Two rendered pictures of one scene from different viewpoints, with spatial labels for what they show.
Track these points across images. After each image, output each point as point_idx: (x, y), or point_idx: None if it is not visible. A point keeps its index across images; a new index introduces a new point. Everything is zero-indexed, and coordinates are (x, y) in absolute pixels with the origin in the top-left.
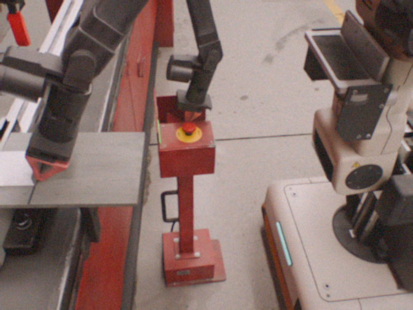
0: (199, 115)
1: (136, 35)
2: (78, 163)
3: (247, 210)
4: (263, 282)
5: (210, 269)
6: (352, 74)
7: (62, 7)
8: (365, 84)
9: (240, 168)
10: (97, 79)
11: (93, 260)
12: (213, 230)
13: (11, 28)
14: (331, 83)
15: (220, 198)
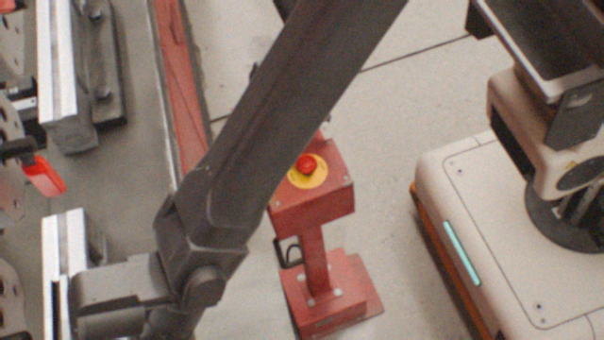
0: None
1: None
2: (196, 339)
3: (388, 195)
4: (437, 300)
5: (360, 306)
6: (562, 60)
7: (40, 2)
8: (588, 79)
9: (360, 128)
10: (141, 120)
11: None
12: (346, 240)
13: (32, 181)
14: (531, 84)
15: None
